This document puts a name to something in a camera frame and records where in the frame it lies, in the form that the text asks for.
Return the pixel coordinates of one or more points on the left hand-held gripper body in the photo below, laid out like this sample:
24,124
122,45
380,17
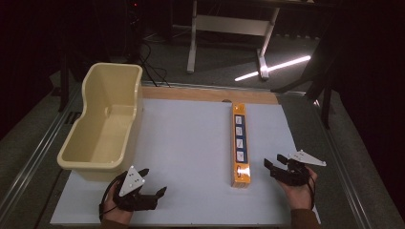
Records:
131,187

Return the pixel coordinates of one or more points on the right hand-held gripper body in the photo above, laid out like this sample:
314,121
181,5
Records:
294,170

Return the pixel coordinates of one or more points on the white table frame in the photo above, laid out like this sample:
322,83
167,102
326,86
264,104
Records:
235,28

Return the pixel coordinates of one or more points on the person's right hand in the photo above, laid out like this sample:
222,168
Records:
299,194

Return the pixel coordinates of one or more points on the cream plastic tub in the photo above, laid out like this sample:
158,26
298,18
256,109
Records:
105,124

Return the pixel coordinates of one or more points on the white table mat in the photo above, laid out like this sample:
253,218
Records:
191,159

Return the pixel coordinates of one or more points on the person's left hand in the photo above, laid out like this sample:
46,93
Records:
117,213

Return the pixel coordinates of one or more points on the long orange box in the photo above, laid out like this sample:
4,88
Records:
240,143

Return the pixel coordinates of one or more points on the black metal stand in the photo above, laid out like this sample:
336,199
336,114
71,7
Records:
318,79

